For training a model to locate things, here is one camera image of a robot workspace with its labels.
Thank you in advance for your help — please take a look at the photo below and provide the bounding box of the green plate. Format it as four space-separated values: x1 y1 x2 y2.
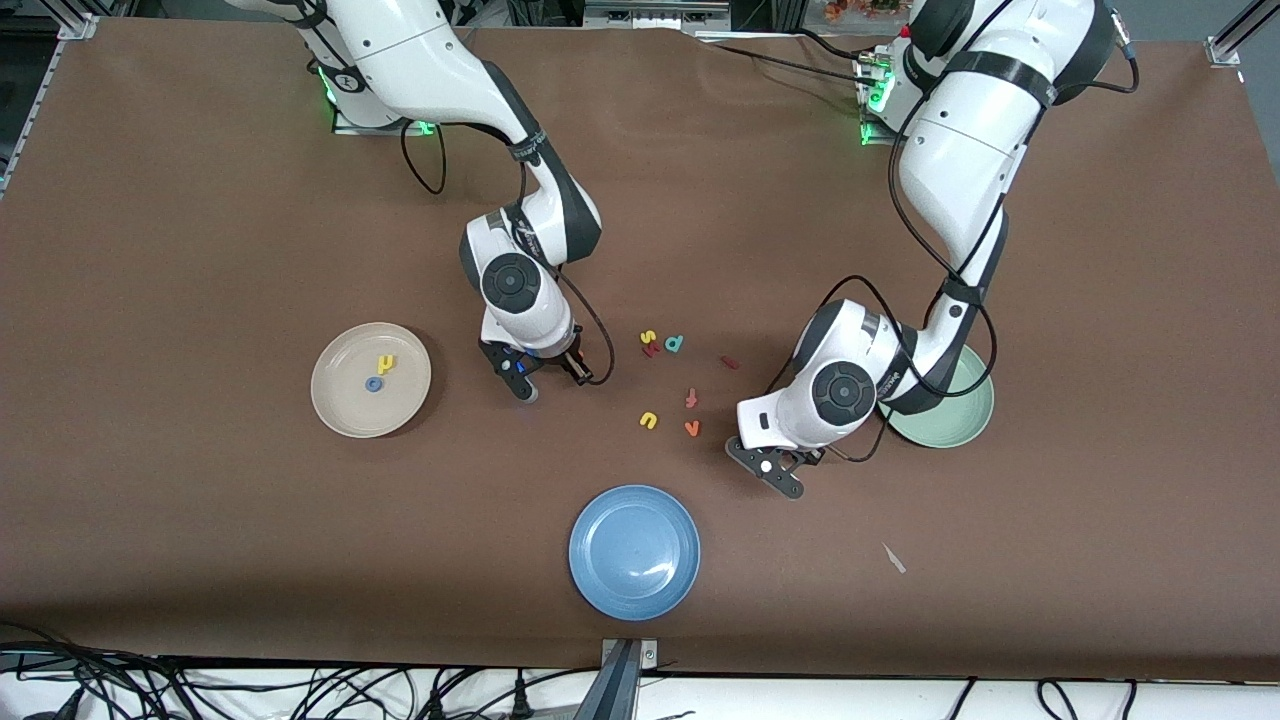
885 345 996 449

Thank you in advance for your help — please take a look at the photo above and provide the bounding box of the blue plate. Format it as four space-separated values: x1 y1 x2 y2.
568 485 702 622

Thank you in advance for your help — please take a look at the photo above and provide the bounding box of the beige brown plate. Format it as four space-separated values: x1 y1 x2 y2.
310 322 433 439

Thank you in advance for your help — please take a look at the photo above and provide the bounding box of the grey power strip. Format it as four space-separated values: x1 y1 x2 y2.
583 0 733 31

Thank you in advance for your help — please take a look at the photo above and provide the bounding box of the brown table cover sheet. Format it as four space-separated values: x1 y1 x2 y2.
0 18 1280 683

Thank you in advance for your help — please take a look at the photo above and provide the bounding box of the black equipment box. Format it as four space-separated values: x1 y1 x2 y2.
732 0 806 31

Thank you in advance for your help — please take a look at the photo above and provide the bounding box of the orange artificial plant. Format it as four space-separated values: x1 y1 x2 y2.
823 0 921 23

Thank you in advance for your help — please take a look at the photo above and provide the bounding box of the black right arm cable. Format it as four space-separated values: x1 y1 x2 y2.
400 120 616 386

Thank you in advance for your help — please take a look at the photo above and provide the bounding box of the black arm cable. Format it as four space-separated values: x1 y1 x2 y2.
400 120 616 386
765 5 1143 463

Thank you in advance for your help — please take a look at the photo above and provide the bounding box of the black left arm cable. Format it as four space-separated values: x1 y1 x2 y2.
765 5 1143 463

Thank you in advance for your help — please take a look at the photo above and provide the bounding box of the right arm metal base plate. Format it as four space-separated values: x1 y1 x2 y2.
332 95 441 136

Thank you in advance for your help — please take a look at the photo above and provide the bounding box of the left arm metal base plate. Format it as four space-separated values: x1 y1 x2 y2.
856 55 906 148

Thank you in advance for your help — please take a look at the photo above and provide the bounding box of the black base cable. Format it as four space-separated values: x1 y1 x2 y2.
700 28 881 89

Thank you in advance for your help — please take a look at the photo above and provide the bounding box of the aluminium frame profile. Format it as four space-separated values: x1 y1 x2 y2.
0 12 101 196
1205 0 1280 67

